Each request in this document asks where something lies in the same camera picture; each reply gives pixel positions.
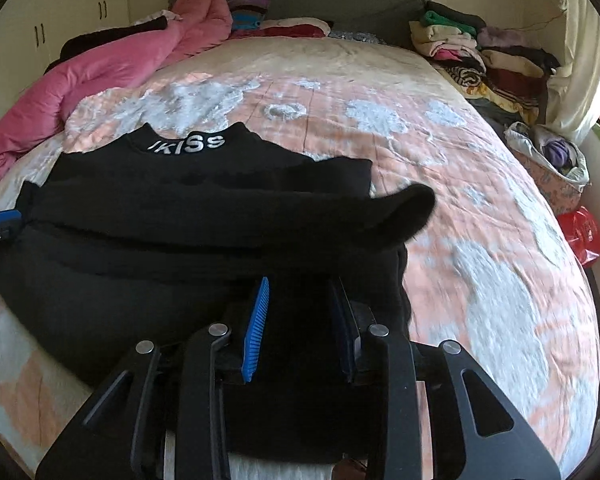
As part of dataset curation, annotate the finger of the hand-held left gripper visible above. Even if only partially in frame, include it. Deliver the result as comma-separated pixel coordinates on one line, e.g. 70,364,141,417
0,207,23,266

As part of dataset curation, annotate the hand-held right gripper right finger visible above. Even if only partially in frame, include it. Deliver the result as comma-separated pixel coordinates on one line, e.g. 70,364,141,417
330,277,563,480

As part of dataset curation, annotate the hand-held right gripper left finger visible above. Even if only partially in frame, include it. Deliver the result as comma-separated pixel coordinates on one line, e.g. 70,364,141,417
35,276,271,480

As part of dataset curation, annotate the black sweater with white lettering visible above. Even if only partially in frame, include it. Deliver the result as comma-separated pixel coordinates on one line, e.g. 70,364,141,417
0,122,437,466

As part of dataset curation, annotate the floral bag with clothes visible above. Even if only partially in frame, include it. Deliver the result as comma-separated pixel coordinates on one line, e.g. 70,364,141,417
504,121,592,216

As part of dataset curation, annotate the pile of folded clothes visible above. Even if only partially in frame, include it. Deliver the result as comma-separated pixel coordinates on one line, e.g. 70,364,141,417
410,2,561,126

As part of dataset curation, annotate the peach and white floral blanket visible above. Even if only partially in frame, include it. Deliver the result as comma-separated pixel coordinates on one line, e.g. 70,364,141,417
0,72,600,480

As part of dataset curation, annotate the pink quilt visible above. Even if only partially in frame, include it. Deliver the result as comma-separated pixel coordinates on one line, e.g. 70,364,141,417
0,0,233,196

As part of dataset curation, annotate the black cloth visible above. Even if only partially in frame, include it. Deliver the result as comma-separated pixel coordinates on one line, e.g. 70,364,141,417
45,15,168,68

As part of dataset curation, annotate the cream wardrobe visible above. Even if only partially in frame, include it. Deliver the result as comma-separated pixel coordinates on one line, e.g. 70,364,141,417
0,0,131,106

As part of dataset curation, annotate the red plastic bag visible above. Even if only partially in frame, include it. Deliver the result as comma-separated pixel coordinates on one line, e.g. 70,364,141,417
557,206,600,266

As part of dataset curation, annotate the cream bed sheet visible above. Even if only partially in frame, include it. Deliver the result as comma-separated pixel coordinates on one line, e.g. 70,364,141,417
145,35,461,106

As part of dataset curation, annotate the grey patterned cloth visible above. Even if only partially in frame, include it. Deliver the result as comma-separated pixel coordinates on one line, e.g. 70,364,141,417
327,30,386,45

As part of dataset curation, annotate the teal and purple striped cloth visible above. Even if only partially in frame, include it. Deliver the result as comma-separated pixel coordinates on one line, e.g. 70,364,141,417
227,0,276,33

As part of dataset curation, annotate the grey headboard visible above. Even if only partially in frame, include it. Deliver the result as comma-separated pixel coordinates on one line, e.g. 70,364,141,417
167,0,433,48

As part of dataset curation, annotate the cream curtain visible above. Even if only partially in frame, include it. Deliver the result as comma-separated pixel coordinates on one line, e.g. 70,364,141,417
545,0,600,143

